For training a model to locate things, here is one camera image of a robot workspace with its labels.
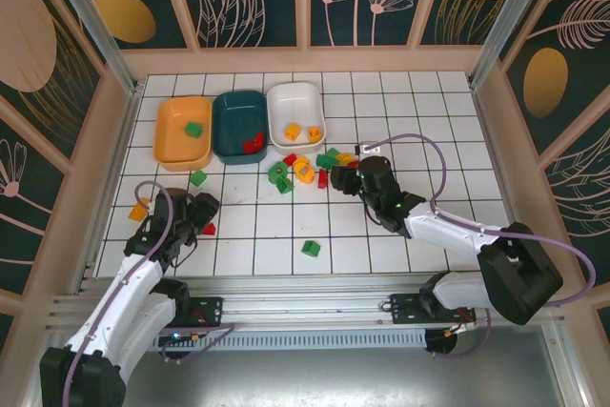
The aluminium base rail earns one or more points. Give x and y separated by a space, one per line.
305 302

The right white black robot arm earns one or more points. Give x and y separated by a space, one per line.
443 230

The long red lego brick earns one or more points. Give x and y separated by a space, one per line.
209 229

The small green lego brick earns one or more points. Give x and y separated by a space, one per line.
284 186

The yellow plastic container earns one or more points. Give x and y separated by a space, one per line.
174 149

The green round lego piece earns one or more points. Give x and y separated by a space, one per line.
275 174

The grey metal base sheet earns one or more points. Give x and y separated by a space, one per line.
305 383

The white plastic container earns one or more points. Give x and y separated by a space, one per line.
293 102

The teal plastic container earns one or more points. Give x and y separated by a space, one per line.
236 116

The yellow lego brick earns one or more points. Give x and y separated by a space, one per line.
291 131
344 158
313 132
301 159
138 214

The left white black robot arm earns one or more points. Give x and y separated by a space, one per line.
133 292

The aluminium frame post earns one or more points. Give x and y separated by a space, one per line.
95 30
505 21

